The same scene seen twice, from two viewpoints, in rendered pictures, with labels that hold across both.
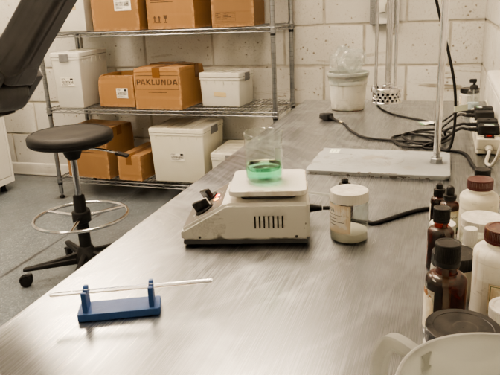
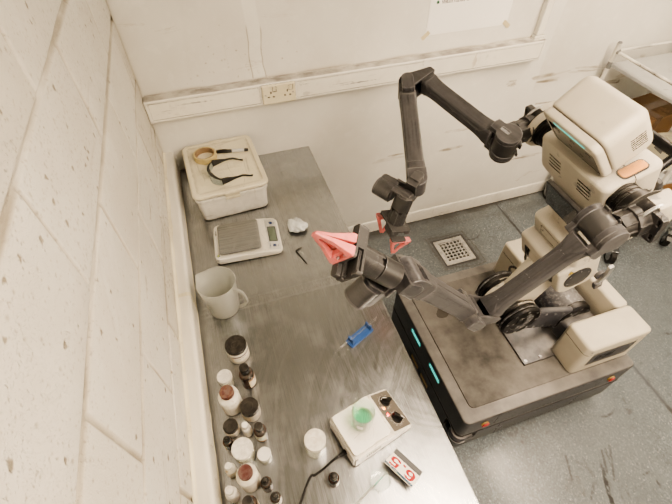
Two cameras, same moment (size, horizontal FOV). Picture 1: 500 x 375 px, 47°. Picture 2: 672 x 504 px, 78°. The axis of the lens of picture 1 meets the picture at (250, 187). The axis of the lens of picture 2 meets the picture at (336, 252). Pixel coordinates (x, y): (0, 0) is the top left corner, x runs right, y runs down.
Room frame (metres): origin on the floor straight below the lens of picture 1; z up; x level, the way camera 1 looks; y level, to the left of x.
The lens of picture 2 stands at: (1.15, -0.31, 2.00)
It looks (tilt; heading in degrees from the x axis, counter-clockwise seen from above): 49 degrees down; 143
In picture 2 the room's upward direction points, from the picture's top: straight up
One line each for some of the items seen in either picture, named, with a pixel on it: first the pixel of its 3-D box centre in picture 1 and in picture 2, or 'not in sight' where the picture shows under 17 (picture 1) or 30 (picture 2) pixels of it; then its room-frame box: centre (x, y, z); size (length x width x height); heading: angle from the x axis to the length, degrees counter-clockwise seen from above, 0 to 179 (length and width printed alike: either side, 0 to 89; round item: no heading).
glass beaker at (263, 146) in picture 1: (263, 158); (362, 415); (0.88, -0.02, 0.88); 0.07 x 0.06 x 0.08; 168
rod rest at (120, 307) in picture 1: (119, 299); (359, 333); (0.64, 0.17, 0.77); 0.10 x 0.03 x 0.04; 96
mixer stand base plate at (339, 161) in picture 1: (379, 162); not in sight; (1.25, -0.29, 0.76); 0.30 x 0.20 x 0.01; 71
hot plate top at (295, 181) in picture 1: (268, 181); (361, 425); (0.89, -0.03, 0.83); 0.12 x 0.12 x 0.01; 85
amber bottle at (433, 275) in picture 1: (445, 289); (246, 375); (0.56, -0.21, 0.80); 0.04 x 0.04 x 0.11
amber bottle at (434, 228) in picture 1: (440, 237); (260, 431); (0.72, -0.26, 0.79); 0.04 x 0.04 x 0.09
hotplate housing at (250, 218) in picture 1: (254, 207); (368, 425); (0.89, -0.01, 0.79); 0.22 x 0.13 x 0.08; 85
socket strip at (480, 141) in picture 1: (484, 127); not in sight; (1.48, -0.62, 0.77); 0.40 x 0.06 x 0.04; 161
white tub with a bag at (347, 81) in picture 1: (347, 77); not in sight; (1.96, -0.35, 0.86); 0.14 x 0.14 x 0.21
